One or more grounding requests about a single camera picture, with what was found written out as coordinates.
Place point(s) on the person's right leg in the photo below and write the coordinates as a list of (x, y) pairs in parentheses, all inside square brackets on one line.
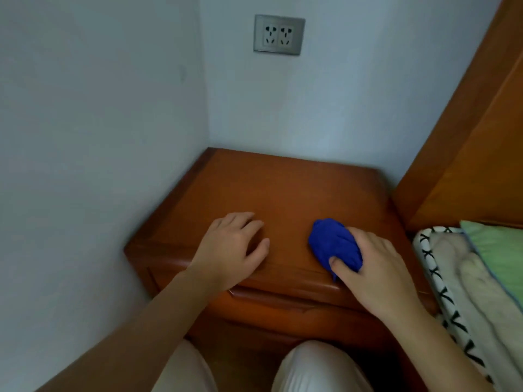
[(318, 369)]

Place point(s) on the person's left leg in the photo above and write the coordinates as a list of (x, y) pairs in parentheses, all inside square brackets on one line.
[(184, 369)]

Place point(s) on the cream fleece blanket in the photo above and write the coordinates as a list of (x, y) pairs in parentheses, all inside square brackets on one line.
[(474, 289)]

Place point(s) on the person's leg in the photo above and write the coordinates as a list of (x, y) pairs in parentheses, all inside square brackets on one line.
[(318, 369), (184, 369)]

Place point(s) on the brown wooden headboard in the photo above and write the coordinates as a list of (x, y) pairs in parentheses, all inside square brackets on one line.
[(470, 138)]

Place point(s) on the grey double wall socket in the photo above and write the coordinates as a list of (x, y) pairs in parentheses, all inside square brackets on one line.
[(279, 35)]

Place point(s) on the person's right forearm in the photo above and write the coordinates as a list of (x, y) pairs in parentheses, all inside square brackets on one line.
[(443, 353)]

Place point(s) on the person's right thumb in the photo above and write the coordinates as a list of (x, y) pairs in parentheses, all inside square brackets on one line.
[(343, 269)]

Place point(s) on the person's right hand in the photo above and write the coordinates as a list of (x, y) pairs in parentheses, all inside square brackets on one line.
[(378, 277)]

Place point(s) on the person's left forearm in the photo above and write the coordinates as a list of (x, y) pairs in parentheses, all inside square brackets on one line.
[(130, 334)]

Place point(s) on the brown wooden nightstand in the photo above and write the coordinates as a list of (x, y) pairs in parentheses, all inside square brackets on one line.
[(282, 191)]

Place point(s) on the person's left hand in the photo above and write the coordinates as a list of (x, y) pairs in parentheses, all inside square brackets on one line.
[(222, 255)]

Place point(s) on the blue cleaning cloth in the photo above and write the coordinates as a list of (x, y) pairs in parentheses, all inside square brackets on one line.
[(333, 244)]

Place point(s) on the green pillow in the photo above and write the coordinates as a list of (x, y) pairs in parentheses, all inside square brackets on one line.
[(500, 253)]

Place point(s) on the person's left thumb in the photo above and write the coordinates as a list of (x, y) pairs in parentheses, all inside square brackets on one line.
[(258, 249)]

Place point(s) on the black and white patterned bedsheet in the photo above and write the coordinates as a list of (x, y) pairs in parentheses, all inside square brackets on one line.
[(439, 281)]

